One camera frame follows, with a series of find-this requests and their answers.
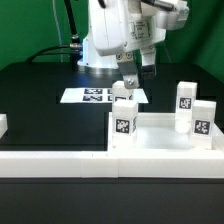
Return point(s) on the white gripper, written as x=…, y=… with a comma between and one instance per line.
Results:
x=120, y=26

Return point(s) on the white square table top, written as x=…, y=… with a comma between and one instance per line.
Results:
x=157, y=131

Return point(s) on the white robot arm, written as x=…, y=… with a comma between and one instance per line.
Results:
x=92, y=61

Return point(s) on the white marker sheet with tags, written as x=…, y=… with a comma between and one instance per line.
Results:
x=87, y=95

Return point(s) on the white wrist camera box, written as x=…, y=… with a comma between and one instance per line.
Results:
x=170, y=14

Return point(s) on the white fence obstacle frame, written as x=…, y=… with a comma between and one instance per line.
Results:
x=160, y=164

